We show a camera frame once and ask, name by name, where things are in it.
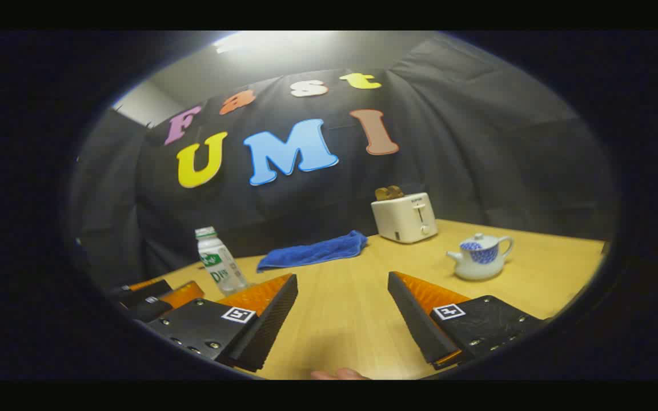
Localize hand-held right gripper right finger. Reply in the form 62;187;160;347
387;271;547;369

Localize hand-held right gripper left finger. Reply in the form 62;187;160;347
146;273;299;373

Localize white green-label water bottle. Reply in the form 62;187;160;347
195;227;250;296

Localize white blue teacup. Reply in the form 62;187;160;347
447;233;515;281

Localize blue towel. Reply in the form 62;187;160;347
256;230;368;273

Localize white toaster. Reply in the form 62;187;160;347
371;192;439;244

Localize black backdrop cloth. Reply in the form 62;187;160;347
69;40;618;286

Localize ceiling light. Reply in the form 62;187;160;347
214;31;318;58

